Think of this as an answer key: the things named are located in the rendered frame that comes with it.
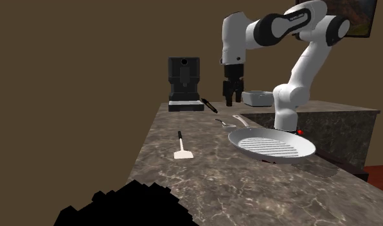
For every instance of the black pen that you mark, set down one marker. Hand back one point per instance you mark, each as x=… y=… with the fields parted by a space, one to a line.
x=209 y=105

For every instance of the dark marbled robot stand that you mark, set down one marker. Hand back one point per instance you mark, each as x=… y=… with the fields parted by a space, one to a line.
x=338 y=131

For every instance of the black coffee machine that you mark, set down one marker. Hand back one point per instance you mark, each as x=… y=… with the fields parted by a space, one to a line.
x=184 y=78

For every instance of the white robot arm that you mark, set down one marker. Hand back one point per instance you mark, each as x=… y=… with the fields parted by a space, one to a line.
x=307 y=72

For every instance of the grey rectangular dish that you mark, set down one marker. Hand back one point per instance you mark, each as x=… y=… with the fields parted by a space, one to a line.
x=258 y=98

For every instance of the small silver measuring spoon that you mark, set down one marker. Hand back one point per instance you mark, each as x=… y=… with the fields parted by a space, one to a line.
x=228 y=125

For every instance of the grey grill pan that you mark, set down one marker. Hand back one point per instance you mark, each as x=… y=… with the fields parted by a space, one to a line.
x=273 y=147

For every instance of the framed wall picture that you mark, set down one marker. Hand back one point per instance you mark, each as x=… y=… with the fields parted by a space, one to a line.
x=360 y=15

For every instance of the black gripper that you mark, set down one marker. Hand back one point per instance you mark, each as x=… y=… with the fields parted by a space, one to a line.
x=233 y=72

